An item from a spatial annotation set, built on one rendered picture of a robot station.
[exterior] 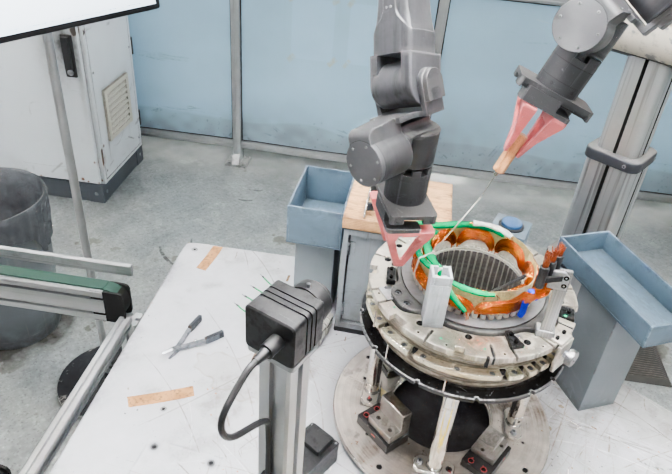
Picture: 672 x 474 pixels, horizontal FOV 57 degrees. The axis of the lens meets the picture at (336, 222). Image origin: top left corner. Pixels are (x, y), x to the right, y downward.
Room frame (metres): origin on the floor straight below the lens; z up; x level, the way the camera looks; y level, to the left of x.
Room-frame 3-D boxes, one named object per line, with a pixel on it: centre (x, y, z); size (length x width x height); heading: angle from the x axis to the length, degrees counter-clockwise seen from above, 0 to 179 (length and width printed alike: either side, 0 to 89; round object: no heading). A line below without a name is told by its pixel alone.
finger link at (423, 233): (0.71, -0.09, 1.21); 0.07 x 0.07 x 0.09; 13
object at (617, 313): (0.86, -0.51, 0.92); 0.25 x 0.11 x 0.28; 19
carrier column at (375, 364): (0.78, -0.09, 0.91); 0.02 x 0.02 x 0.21
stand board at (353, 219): (1.04, -0.12, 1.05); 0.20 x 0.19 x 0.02; 83
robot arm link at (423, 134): (0.72, -0.09, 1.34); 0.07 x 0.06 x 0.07; 138
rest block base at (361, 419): (0.70, -0.11, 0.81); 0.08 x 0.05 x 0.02; 39
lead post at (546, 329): (0.66, -0.31, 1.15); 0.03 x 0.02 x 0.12; 79
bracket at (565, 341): (0.65, -0.33, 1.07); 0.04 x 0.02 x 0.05; 135
